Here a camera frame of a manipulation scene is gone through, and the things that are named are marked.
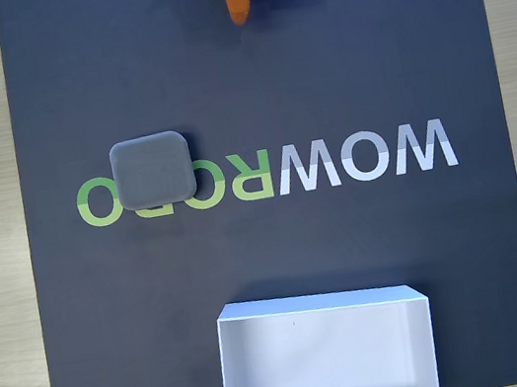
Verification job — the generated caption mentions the dark mat with WOWROBO print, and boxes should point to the dark mat with WOWROBO print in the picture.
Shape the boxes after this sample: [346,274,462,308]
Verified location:
[0,0,517,387]

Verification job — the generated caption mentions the white cardboard box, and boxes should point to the white cardboard box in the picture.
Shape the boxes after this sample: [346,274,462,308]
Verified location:
[206,269,445,387]

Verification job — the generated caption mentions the grey rounded square usb block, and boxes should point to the grey rounded square usb block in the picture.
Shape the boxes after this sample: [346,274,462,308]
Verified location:
[107,127,200,214]

